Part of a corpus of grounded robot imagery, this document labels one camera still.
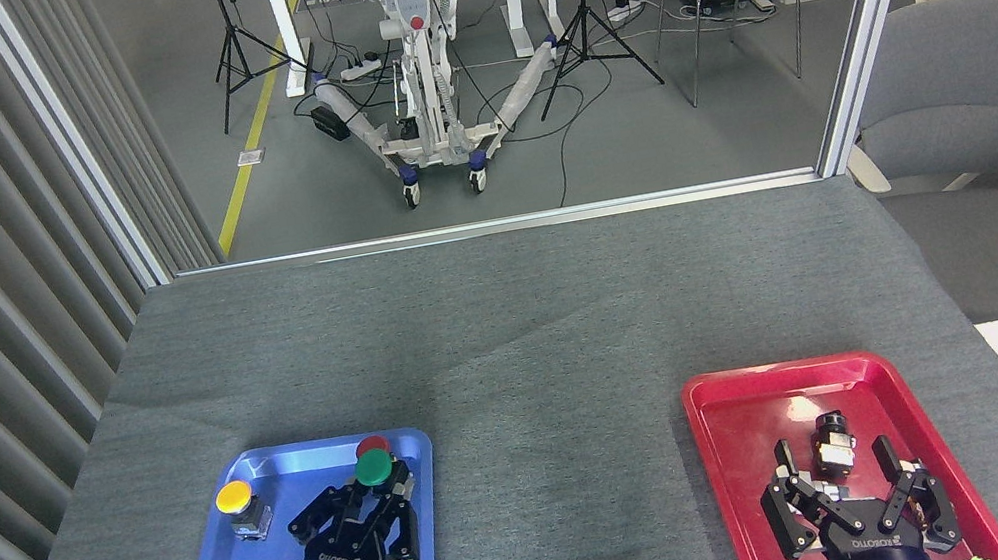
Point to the red push button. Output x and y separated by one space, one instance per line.
371 441

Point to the green push button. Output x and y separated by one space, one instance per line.
374 466

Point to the white orange switch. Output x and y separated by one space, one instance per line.
826 491

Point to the yellow push button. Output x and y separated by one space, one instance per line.
234 497

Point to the silver frame rail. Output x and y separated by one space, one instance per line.
490 226

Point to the silver frame post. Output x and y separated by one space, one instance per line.
70 139
869 5

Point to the black knob switch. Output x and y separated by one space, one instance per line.
835 449

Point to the grey office chair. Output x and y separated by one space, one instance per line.
959 61

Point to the grey table cloth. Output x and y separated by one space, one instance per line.
509 339

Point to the black power adapter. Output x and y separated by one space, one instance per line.
330 124

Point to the black tripod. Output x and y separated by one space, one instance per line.
230 51
586 22

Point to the red plastic tray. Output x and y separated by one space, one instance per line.
744 411

